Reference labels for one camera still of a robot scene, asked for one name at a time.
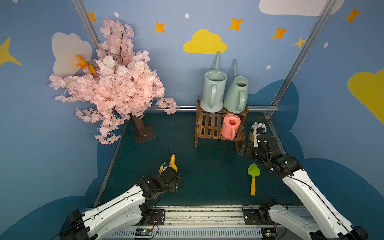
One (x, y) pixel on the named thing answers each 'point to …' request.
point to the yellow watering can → (172, 164)
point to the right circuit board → (269, 233)
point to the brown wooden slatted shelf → (208, 125)
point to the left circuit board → (143, 232)
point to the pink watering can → (230, 126)
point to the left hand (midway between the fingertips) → (173, 180)
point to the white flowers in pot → (259, 127)
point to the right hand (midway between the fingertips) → (249, 145)
